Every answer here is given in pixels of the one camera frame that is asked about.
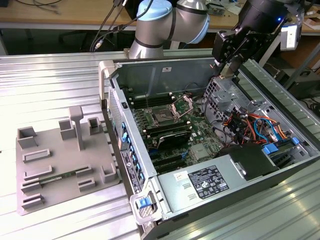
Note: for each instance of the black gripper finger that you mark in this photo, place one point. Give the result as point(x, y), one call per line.
point(238, 65)

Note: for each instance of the black RAM slot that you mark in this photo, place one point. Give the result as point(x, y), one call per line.
point(165, 125)
point(165, 128)
point(160, 97)
point(165, 133)
point(160, 102)
point(160, 94)

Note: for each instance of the CPU socket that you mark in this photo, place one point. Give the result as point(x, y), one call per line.
point(162, 115)

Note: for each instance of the black expansion slot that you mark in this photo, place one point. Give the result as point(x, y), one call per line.
point(171, 168)
point(167, 160)

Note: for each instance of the blue expansion slot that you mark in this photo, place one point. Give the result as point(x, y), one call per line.
point(153, 151)

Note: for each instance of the silver drive cage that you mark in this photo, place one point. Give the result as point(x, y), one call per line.
point(220, 100)

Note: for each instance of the grey metal device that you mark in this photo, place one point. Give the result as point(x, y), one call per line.
point(217, 10)

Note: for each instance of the cardboard piece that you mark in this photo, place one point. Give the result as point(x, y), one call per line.
point(312, 22)

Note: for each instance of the open PC case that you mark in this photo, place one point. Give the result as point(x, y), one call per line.
point(175, 77)

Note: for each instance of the green motherboard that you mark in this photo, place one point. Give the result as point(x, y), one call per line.
point(200, 135)

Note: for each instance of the blue disk carrier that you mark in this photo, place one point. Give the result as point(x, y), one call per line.
point(271, 149)

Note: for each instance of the blue plastic clip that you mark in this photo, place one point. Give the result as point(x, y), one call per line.
point(295, 141)

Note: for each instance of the silver chipset heatsink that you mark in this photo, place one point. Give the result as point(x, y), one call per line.
point(201, 152)

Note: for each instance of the black plastic cover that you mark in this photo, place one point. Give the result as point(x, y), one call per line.
point(250, 160)

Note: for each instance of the thin locking lever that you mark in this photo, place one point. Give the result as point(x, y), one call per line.
point(148, 101)

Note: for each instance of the black graphics card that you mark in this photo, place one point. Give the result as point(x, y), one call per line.
point(175, 142)

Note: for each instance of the silver power supply unit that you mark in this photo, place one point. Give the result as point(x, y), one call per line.
point(172, 197)

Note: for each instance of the blue case latch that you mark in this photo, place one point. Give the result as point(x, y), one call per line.
point(144, 202)

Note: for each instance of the wooden desk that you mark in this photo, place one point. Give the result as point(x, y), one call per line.
point(75, 15)

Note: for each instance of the grey parts rack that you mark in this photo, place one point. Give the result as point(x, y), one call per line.
point(67, 160)

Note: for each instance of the green RAM stick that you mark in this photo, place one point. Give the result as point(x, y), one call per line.
point(57, 178)

